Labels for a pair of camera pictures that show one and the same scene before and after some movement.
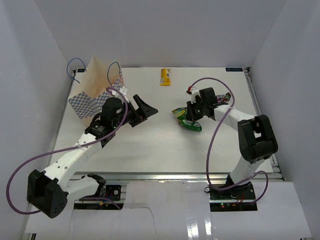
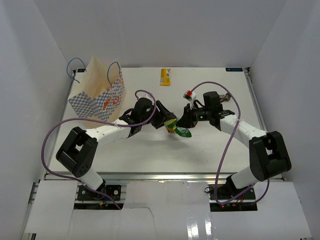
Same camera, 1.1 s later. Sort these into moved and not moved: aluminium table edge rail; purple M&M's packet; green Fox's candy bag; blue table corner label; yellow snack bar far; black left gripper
Moved: green Fox's candy bag; black left gripper
Not moved: purple M&M's packet; blue table corner label; yellow snack bar far; aluminium table edge rail
